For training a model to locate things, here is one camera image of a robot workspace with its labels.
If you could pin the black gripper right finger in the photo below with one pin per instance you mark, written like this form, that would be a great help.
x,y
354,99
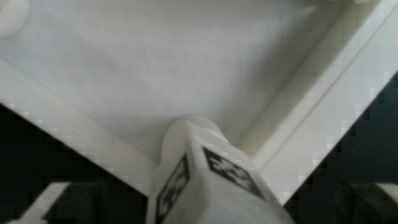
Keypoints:
x,y
367,203

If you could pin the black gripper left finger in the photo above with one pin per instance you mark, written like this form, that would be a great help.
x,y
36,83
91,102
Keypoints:
x,y
70,204

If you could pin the white table leg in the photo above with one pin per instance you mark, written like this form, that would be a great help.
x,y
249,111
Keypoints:
x,y
210,190

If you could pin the white square tabletop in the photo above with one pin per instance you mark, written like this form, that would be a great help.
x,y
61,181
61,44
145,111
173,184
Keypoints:
x,y
274,64

